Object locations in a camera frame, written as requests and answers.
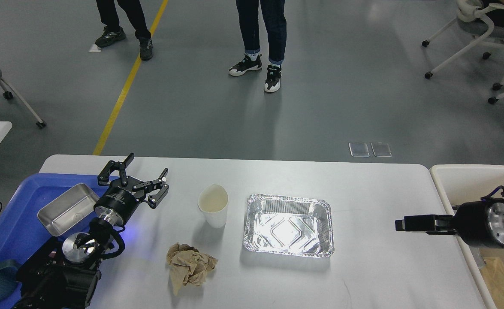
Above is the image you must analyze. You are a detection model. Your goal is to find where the blue plastic tray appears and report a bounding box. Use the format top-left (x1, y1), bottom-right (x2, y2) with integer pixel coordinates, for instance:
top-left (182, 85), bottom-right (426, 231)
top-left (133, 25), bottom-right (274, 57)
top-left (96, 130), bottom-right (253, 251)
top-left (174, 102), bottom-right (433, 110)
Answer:
top-left (0, 173), bottom-right (126, 309)

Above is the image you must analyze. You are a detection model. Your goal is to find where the crumpled brown paper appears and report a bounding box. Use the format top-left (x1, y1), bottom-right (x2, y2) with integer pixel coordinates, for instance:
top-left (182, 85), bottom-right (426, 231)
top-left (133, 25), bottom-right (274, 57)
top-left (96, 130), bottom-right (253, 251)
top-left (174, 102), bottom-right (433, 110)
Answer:
top-left (166, 243), bottom-right (218, 296)

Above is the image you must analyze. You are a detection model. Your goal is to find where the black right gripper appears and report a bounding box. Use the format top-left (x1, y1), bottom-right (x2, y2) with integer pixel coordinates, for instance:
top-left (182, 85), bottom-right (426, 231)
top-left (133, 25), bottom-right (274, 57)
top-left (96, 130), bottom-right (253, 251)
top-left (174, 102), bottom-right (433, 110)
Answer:
top-left (395, 201), bottom-right (504, 249)

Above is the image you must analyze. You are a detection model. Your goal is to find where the white paper cup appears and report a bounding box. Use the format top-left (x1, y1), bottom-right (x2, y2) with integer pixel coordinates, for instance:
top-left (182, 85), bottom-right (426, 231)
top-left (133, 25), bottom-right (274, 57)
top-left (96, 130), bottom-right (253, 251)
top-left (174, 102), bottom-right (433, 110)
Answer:
top-left (197, 184), bottom-right (229, 228)

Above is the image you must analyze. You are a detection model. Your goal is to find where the white plastic bin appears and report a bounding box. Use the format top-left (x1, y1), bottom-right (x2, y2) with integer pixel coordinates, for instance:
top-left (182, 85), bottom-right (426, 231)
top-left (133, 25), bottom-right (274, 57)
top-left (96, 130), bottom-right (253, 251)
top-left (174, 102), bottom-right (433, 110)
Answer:
top-left (430, 164), bottom-right (504, 309)

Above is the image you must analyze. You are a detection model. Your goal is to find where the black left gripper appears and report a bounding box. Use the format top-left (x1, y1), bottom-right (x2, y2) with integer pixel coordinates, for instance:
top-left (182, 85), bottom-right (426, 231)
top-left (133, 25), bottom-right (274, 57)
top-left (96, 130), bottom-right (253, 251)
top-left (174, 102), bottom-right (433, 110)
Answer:
top-left (94, 153), bottom-right (169, 227)

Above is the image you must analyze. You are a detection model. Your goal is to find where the white paper on floor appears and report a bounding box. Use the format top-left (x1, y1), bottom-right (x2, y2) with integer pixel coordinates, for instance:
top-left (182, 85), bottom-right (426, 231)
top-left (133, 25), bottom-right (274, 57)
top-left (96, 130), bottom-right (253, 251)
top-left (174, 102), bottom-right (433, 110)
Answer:
top-left (89, 44), bottom-right (102, 52)

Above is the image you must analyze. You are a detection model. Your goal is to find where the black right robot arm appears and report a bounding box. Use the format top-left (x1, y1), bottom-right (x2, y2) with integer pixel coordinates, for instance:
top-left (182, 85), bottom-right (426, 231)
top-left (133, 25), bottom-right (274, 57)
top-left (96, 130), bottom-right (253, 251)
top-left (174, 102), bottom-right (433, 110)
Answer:
top-left (395, 185), bottom-right (504, 249)

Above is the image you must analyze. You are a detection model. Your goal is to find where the stainless steel rectangular container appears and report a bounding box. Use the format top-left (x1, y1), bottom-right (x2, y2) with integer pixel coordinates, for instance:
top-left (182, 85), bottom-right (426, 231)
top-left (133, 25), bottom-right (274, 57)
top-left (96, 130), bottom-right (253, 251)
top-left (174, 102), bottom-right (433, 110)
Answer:
top-left (37, 183), bottom-right (99, 237)

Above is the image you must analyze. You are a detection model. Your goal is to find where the white office chair right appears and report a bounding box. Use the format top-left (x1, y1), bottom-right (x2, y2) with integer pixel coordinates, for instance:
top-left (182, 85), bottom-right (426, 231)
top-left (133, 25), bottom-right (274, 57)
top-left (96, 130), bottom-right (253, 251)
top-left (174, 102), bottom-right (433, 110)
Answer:
top-left (422, 0), bottom-right (504, 79)

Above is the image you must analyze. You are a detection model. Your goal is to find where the aluminium foil tray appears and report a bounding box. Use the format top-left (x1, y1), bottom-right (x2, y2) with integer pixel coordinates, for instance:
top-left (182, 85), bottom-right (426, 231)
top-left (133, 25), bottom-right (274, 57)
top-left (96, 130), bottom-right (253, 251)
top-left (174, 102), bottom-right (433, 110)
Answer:
top-left (243, 194), bottom-right (335, 258)

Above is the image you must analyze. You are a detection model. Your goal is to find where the person in black trousers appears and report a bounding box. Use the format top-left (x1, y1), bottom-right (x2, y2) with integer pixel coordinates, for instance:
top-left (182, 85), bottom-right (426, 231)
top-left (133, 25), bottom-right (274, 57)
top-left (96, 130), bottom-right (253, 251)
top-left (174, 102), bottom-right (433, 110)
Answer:
top-left (94, 0), bottom-right (154, 61)

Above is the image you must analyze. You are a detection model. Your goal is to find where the floor socket plate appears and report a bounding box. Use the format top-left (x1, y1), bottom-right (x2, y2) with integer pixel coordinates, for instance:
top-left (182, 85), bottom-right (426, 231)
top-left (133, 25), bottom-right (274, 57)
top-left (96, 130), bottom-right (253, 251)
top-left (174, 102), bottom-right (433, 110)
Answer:
top-left (370, 142), bottom-right (392, 157)
top-left (348, 142), bottom-right (370, 157)

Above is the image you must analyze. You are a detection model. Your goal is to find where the person in blue jeans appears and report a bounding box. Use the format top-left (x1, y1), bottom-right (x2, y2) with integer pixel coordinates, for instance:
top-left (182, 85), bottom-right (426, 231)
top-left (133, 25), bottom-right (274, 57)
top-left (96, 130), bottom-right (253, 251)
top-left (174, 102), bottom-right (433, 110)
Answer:
top-left (228, 0), bottom-right (287, 93)

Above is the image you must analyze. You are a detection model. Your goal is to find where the floor socket plate left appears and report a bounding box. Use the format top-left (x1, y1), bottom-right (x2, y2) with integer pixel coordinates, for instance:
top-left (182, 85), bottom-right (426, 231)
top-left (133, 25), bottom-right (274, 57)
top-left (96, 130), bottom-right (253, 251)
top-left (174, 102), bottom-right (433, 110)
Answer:
top-left (348, 142), bottom-right (370, 157)

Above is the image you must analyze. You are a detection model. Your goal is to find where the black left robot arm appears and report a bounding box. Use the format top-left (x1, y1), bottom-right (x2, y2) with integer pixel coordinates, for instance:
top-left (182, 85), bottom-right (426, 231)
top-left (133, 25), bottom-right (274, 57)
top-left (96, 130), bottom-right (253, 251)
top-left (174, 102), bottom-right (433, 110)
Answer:
top-left (13, 153), bottom-right (169, 309)

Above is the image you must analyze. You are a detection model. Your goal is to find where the clear plastic in bin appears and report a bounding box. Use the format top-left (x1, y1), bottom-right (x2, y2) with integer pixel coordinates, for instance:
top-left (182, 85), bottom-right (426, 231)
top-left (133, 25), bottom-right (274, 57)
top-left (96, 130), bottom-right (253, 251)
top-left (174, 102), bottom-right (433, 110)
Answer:
top-left (470, 246), bottom-right (486, 269)

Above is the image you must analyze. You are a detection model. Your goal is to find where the floor socket plate right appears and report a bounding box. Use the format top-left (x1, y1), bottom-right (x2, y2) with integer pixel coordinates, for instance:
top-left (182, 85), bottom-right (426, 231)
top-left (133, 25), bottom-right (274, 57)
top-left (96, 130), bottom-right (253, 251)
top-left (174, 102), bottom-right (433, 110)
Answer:
top-left (370, 142), bottom-right (392, 157)

